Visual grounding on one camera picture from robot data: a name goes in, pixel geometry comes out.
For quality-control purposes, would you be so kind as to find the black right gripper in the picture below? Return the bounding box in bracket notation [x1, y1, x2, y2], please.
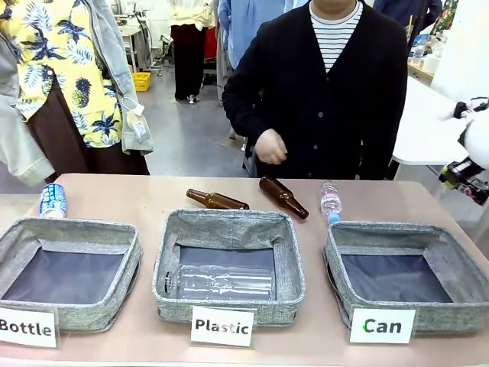
[438, 156, 489, 206]

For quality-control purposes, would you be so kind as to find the grey fabric basket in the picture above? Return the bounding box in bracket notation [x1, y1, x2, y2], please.
[322, 220, 489, 335]
[152, 208, 306, 333]
[0, 216, 144, 332]

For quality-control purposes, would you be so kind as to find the white Can label sign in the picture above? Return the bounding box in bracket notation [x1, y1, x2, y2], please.
[348, 308, 417, 345]

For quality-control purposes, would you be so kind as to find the person's right hand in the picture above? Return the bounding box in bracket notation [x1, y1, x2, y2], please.
[253, 128, 288, 165]

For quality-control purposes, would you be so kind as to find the white side table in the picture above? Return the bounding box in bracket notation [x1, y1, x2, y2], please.
[390, 75, 489, 168]

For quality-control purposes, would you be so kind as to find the clear bottle with pink label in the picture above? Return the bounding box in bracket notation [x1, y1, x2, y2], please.
[319, 180, 342, 226]

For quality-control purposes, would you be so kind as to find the person in black cardigan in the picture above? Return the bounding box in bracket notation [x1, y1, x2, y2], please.
[222, 0, 410, 180]

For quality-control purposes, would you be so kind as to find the brown glass bottle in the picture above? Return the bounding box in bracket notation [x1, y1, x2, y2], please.
[186, 187, 251, 211]
[258, 176, 309, 221]

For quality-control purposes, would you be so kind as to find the clear plastic bottle without label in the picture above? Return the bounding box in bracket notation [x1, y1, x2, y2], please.
[163, 263, 277, 301]

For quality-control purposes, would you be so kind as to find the white Plastic label sign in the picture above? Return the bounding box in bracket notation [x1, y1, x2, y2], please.
[190, 305, 255, 348]

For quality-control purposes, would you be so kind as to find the person in brown skirt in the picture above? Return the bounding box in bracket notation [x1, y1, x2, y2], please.
[167, 0, 217, 104]

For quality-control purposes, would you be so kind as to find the yellow plastic crate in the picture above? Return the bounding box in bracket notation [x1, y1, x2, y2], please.
[131, 71, 152, 93]

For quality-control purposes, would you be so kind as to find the person in yellow floral shirt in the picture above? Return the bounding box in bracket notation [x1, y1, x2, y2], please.
[0, 0, 155, 187]

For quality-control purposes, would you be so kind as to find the brown skirt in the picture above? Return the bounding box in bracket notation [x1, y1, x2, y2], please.
[25, 72, 151, 184]

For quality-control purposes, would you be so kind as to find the plastic bottle with blue label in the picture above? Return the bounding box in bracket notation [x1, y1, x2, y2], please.
[38, 182, 69, 219]

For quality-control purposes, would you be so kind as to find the yellow pineapple print shirt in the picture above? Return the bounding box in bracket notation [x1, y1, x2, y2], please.
[0, 0, 124, 149]

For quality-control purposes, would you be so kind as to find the white Bottle label sign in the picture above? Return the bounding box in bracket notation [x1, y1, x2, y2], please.
[0, 307, 59, 349]

